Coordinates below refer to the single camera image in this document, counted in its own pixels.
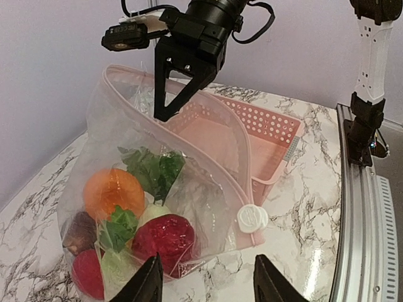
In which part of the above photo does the white long toy vegetable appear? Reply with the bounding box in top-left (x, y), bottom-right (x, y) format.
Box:
top-left (138, 204), bottom-right (171, 228)

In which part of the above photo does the front aluminium frame rail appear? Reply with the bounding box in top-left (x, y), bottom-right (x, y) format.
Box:
top-left (329, 104), bottom-right (402, 301)

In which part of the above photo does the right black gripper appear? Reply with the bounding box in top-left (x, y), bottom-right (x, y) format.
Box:
top-left (154, 1), bottom-right (247, 122)

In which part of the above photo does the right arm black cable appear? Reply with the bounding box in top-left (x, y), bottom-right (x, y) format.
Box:
top-left (121, 0), bottom-right (276, 45)

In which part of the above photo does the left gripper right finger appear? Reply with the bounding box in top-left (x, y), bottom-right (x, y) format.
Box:
top-left (253, 254), bottom-right (308, 302)

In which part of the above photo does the white round bag slider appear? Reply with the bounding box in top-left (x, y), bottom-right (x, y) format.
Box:
top-left (237, 204), bottom-right (269, 234)

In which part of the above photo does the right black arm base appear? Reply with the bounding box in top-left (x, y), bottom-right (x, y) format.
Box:
top-left (343, 92), bottom-right (390, 167)

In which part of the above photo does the green toy leaf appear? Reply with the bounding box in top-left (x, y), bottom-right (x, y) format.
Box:
top-left (99, 205), bottom-right (139, 252)
top-left (117, 147), bottom-right (185, 206)

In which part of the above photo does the pink plastic basket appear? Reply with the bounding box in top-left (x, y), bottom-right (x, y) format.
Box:
top-left (164, 92), bottom-right (304, 206)

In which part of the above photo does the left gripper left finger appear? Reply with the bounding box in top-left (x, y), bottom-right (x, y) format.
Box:
top-left (110, 253), bottom-right (163, 301)

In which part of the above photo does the orange toy fruit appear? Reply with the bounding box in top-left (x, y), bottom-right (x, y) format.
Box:
top-left (82, 168), bottom-right (145, 220)

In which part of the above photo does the clear zip top bag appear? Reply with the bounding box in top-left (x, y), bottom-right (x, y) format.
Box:
top-left (57, 65), bottom-right (268, 301)

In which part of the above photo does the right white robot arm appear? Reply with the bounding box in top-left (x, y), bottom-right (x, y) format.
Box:
top-left (154, 1), bottom-right (402, 126)

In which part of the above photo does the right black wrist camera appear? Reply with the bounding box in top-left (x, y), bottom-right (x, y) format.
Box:
top-left (101, 23), bottom-right (150, 52)

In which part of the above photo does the dark maroon toy food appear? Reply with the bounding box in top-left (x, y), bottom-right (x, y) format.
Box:
top-left (62, 211), bottom-right (97, 256)

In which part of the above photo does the dark red toy fruit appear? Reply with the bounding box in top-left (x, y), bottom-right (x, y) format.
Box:
top-left (132, 214), bottom-right (196, 278)

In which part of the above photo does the bright red toy fruit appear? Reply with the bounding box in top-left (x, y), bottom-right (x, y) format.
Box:
top-left (72, 249), bottom-right (104, 300)

